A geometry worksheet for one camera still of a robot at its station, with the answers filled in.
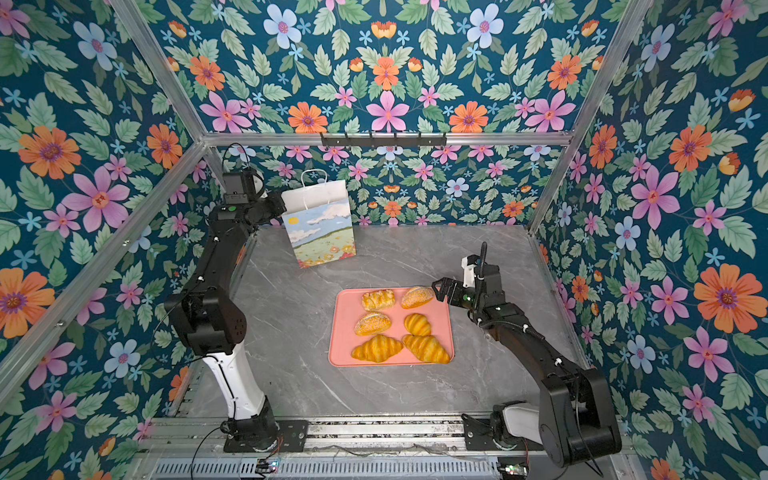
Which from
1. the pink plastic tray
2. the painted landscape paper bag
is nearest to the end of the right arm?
the pink plastic tray

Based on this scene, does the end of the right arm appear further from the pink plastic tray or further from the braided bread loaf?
the braided bread loaf

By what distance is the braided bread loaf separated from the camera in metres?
0.95

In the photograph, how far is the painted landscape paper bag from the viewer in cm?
91

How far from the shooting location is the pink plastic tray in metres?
0.86

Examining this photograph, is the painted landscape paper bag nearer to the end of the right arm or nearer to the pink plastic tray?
the pink plastic tray
